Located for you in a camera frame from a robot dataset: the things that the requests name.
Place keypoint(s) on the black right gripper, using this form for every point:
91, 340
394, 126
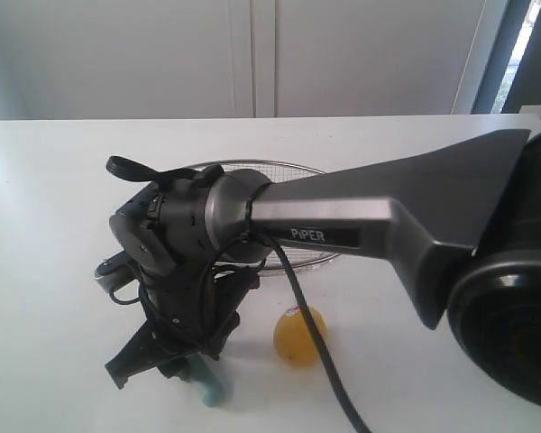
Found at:
194, 309

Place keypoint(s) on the teal handled vegetable peeler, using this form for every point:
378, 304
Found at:
209, 388

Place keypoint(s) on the yellow lemon with sticker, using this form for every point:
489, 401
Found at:
292, 340

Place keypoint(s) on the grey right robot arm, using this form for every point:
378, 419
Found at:
460, 226

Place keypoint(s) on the oval metal mesh basket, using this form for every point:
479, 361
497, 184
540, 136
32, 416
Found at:
280, 171

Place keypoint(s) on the window strip at right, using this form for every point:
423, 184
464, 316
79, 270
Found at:
520, 40

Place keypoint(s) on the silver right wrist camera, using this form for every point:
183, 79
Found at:
116, 272

